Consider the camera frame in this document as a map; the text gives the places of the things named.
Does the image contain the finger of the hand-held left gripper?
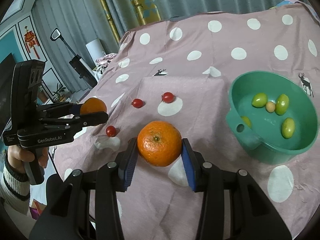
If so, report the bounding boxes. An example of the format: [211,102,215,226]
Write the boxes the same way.
[36,101,87,120]
[40,111,109,130]

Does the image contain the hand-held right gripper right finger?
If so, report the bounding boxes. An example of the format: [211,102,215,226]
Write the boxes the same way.
[181,137,292,240]

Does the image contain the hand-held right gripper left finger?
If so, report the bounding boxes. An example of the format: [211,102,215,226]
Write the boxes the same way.
[29,137,138,240]

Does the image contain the orange mandarin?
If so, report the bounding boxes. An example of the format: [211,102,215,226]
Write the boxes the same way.
[80,97,107,127]
[137,120,182,167]

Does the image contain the green plastic basin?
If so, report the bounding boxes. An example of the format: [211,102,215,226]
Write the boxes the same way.
[225,71,319,165]

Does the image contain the person's left forearm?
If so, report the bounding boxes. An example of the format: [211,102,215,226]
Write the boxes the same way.
[0,155,31,215]

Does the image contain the person's left hand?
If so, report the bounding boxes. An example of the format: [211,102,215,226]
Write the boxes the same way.
[5,145,50,175]

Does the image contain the green potted plant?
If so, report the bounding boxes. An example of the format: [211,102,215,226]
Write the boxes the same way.
[51,82,67,103]
[37,86,48,103]

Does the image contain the black upright floor cleaner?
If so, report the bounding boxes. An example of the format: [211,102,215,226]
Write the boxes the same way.
[50,29,98,89]

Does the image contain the pink crumpled clothes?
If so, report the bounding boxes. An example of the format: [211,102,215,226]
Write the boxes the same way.
[95,52,118,74]

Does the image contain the white cylinder appliance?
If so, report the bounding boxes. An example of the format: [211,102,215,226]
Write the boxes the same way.
[85,38,105,60]

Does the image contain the grey curtain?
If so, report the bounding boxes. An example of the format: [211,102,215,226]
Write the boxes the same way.
[32,0,300,63]

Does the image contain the pink polka dot blanket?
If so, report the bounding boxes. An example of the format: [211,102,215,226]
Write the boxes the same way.
[49,0,320,240]

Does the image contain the colourful patterned cloth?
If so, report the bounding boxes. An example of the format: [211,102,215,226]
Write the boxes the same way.
[269,0,320,23]

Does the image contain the red knot wall ornament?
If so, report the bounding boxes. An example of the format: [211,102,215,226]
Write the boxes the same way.
[24,26,40,60]

